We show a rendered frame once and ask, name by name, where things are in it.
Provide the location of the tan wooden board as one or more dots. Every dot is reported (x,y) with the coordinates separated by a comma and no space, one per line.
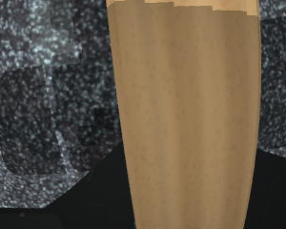
(188,80)

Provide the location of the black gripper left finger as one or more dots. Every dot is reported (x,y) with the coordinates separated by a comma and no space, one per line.
(100,200)

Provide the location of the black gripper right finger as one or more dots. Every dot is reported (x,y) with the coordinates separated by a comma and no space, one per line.
(267,203)

